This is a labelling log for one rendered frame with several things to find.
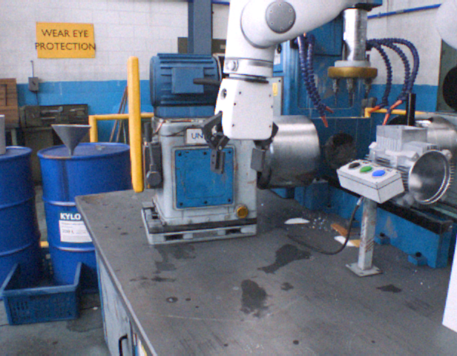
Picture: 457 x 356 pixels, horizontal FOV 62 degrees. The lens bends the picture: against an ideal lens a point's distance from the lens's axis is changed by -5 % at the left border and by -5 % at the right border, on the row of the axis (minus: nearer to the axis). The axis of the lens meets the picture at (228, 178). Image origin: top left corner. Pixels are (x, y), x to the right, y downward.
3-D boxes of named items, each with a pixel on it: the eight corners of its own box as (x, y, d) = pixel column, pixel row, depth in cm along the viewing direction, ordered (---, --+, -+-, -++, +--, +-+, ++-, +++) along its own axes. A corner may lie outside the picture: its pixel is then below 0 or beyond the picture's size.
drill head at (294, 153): (205, 183, 146) (204, 114, 141) (297, 177, 156) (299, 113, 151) (223, 202, 123) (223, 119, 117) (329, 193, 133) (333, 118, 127)
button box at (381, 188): (340, 186, 105) (335, 168, 103) (362, 175, 106) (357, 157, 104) (380, 204, 89) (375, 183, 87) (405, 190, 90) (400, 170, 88)
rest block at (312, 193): (304, 207, 157) (306, 176, 155) (320, 205, 159) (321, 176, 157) (311, 211, 152) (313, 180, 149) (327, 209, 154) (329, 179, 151)
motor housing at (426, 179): (360, 194, 129) (364, 136, 125) (406, 190, 134) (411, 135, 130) (400, 212, 110) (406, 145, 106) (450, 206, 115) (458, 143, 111)
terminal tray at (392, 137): (374, 147, 127) (375, 125, 125) (400, 146, 130) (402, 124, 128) (398, 153, 115) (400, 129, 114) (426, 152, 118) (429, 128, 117)
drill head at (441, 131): (361, 173, 165) (365, 112, 159) (436, 167, 176) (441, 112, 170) (401, 187, 141) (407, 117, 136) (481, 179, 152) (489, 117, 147)
